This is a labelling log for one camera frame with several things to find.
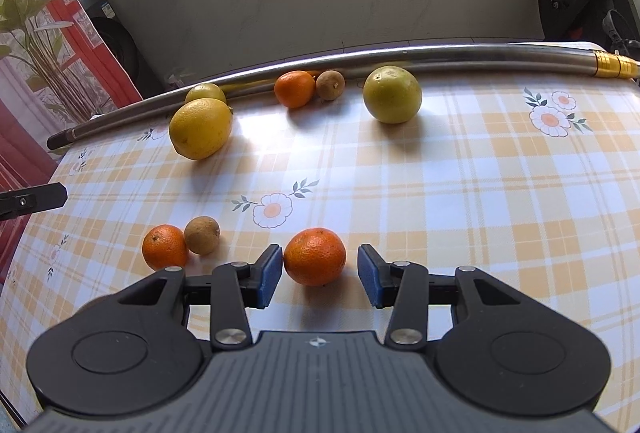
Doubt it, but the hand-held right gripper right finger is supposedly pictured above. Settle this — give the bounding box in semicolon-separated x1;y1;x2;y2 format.
357;244;523;350

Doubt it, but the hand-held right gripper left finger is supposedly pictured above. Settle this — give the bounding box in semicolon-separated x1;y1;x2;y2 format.
117;244;284;350

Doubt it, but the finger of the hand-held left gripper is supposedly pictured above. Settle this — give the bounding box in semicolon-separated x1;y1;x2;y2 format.
0;183;68;220

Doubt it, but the small orange mandarin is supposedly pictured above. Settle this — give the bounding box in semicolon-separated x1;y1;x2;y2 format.
274;70;317;109
283;227;347;287
142;224;189;271

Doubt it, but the small brown kiwi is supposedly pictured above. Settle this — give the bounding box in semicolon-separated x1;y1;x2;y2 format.
316;70;346;101
184;216;221;256

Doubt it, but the large yellow lemon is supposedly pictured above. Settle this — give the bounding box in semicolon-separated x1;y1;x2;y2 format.
169;98;234;160

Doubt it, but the round yellow-green citrus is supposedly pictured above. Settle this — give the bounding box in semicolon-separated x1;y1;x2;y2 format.
363;66;423;124

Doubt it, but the yellow checked floral tablecloth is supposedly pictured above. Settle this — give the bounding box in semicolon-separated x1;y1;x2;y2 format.
0;63;640;433

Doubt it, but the printed backdrop curtain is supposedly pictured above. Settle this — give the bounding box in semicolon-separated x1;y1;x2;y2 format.
0;0;143;284

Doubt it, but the black round object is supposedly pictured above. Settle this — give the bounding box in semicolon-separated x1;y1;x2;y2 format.
90;16;142;86

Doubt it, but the small yellow-green lemon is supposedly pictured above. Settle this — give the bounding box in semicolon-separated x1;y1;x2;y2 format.
185;82;228;106

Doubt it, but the telescopic metal pole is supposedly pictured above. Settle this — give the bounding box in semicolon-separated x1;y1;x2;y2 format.
46;42;640;151

